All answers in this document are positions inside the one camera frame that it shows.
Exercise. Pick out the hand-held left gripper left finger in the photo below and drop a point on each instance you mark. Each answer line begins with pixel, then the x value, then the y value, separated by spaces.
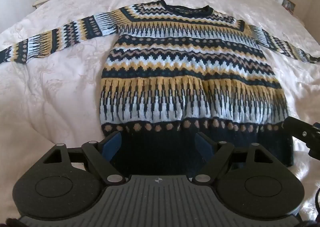
pixel 112 144

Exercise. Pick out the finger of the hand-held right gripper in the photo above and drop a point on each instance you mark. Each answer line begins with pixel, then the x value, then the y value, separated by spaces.
pixel 300 129
pixel 315 151

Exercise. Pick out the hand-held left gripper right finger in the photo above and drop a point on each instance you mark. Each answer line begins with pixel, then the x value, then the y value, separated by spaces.
pixel 203 143

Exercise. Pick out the patterned knit sweater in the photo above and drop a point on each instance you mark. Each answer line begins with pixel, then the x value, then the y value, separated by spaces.
pixel 190 66

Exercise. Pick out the white bed with quilt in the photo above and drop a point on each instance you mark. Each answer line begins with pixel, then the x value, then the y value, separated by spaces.
pixel 62 79

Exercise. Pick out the white nightstand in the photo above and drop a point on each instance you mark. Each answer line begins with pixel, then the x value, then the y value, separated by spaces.
pixel 41 1

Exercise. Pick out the dark photo frame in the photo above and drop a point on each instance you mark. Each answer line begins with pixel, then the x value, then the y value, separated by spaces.
pixel 288 5

